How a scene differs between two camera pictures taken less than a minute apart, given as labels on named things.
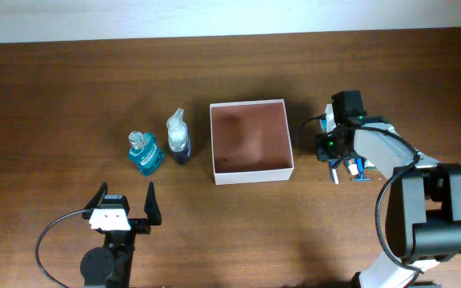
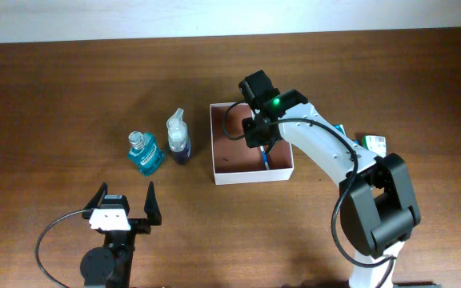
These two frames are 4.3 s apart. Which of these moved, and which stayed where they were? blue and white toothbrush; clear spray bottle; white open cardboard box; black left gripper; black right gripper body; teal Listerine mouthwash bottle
Moved: black right gripper body; blue and white toothbrush
Stayed: clear spray bottle; black left gripper; white open cardboard box; teal Listerine mouthwash bottle
